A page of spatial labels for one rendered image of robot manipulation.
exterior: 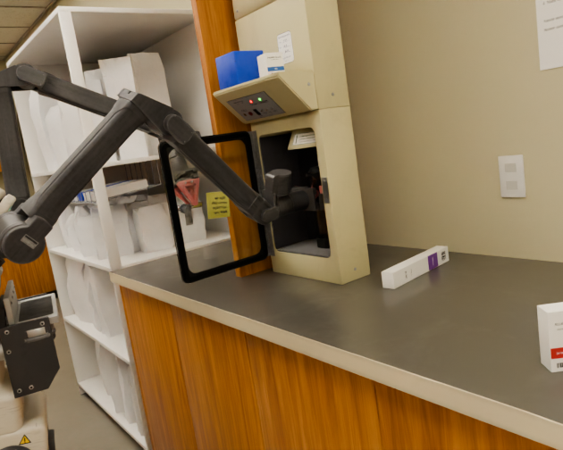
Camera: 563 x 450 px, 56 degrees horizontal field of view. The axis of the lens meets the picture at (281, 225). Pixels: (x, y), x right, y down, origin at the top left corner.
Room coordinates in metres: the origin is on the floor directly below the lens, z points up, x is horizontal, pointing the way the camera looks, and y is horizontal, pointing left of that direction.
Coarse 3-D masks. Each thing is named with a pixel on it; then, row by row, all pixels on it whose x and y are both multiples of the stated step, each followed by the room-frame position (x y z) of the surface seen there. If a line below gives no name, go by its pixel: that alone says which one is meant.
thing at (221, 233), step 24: (216, 144) 1.55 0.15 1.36; (240, 144) 1.61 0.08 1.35; (192, 168) 1.50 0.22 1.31; (240, 168) 1.60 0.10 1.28; (192, 192) 1.49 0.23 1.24; (216, 192) 1.54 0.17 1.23; (192, 216) 1.48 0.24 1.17; (216, 216) 1.53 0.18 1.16; (240, 216) 1.58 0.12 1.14; (192, 240) 1.47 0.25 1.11; (216, 240) 1.52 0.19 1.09; (240, 240) 1.57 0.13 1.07; (192, 264) 1.47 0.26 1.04; (216, 264) 1.51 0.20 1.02
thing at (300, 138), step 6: (294, 132) 1.53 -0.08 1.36; (300, 132) 1.51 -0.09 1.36; (306, 132) 1.50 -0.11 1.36; (312, 132) 1.49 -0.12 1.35; (294, 138) 1.52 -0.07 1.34; (300, 138) 1.50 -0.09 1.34; (306, 138) 1.49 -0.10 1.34; (312, 138) 1.48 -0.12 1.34; (294, 144) 1.51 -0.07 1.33; (300, 144) 1.50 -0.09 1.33; (306, 144) 1.49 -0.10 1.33; (312, 144) 1.48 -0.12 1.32
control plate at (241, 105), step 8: (248, 96) 1.48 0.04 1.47; (256, 96) 1.46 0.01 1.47; (264, 96) 1.44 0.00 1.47; (232, 104) 1.56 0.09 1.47; (240, 104) 1.54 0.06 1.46; (248, 104) 1.51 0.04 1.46; (256, 104) 1.49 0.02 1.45; (264, 104) 1.47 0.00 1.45; (272, 104) 1.45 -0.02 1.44; (240, 112) 1.58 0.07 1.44; (264, 112) 1.51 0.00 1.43; (272, 112) 1.49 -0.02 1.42; (280, 112) 1.46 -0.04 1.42; (248, 120) 1.59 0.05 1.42
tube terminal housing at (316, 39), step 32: (288, 0) 1.44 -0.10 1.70; (320, 0) 1.42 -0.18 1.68; (256, 32) 1.57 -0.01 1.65; (320, 32) 1.41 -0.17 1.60; (288, 64) 1.47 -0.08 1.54; (320, 64) 1.40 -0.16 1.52; (320, 96) 1.40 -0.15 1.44; (256, 128) 1.62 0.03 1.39; (288, 128) 1.50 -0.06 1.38; (320, 128) 1.39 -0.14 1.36; (352, 128) 1.57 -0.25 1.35; (320, 160) 1.41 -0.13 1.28; (352, 160) 1.45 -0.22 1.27; (352, 192) 1.44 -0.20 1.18; (352, 224) 1.43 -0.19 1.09; (288, 256) 1.57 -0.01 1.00; (352, 256) 1.42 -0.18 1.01
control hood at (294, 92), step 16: (256, 80) 1.40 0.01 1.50; (272, 80) 1.35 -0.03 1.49; (288, 80) 1.34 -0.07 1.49; (304, 80) 1.37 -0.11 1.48; (224, 96) 1.55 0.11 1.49; (240, 96) 1.50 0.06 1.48; (272, 96) 1.42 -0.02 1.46; (288, 96) 1.38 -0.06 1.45; (304, 96) 1.36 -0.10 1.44; (288, 112) 1.44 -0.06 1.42
